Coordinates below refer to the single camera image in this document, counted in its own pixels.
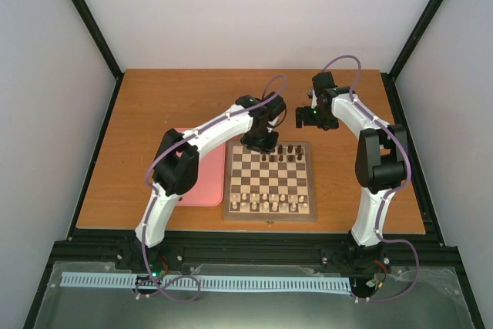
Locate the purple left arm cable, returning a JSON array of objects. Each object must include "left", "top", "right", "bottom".
[{"left": 140, "top": 74, "right": 289, "bottom": 302}]

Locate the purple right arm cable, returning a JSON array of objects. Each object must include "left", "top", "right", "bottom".
[{"left": 321, "top": 55, "right": 421, "bottom": 303}]

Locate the light blue cable duct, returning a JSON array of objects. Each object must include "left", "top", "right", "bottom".
[{"left": 59, "top": 272, "right": 350, "bottom": 294}]

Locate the wooden chess board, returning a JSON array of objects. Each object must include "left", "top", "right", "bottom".
[{"left": 223, "top": 141, "right": 317, "bottom": 223}]

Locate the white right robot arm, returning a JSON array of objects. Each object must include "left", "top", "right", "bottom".
[{"left": 295, "top": 72, "right": 411, "bottom": 247}]

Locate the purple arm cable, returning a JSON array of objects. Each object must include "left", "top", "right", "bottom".
[
  {"left": 140, "top": 74, "right": 289, "bottom": 302},
  {"left": 321, "top": 55, "right": 421, "bottom": 303}
]

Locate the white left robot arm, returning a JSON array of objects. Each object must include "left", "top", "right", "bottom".
[{"left": 132, "top": 92, "right": 287, "bottom": 270}]

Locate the grey metal base plate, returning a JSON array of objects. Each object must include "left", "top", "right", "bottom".
[{"left": 44, "top": 263, "right": 473, "bottom": 328}]

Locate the pink plastic tray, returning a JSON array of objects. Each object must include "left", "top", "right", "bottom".
[{"left": 177, "top": 143, "right": 226, "bottom": 207}]

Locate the black aluminium frame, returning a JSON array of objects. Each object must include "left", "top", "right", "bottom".
[{"left": 24, "top": 0, "right": 484, "bottom": 328}]

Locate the light queen chess piece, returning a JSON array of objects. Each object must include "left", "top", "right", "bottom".
[{"left": 261, "top": 201, "right": 270, "bottom": 213}]

